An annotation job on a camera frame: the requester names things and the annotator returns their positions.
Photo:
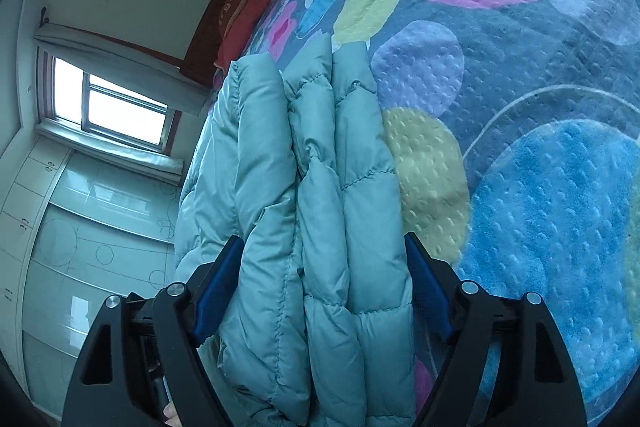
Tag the person's hand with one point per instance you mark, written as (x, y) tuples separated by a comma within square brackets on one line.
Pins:
[(171, 416)]

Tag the red pillow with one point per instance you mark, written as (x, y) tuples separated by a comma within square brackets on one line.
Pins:
[(252, 1)]

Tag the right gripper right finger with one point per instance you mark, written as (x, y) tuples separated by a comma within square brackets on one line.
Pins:
[(502, 361)]

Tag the polka dot bed cover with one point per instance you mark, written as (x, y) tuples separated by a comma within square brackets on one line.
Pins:
[(515, 129)]

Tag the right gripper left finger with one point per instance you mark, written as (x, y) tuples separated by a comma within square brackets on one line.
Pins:
[(142, 354)]

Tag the dark wooden headboard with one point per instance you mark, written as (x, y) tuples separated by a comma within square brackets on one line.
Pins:
[(199, 62)]

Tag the left window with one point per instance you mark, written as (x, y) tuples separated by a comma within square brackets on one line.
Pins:
[(80, 101)]

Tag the glossy sliding wardrobe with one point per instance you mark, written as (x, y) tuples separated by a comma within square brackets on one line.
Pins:
[(74, 230)]

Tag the teal quilted puffer jacket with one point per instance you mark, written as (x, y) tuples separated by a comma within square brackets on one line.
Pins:
[(293, 161)]

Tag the brown embroidered cushion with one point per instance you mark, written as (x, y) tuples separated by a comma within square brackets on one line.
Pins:
[(228, 13)]

